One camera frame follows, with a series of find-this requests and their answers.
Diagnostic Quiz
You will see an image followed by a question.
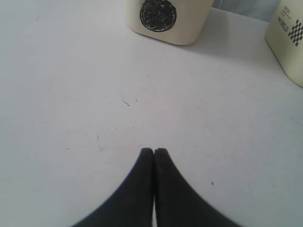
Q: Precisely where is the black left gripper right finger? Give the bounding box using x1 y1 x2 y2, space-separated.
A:
154 148 239 227

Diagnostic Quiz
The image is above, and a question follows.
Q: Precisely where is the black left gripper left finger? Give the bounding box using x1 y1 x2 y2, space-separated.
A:
74 148 154 227

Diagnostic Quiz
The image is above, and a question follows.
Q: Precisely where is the cream bin with triangle mark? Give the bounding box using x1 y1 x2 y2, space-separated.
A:
265 0 303 87

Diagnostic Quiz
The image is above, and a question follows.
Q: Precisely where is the cream bin with circle mark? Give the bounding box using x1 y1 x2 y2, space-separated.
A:
125 0 214 45

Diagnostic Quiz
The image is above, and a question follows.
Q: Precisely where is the white backdrop curtain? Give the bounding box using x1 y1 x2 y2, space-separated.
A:
212 0 280 22

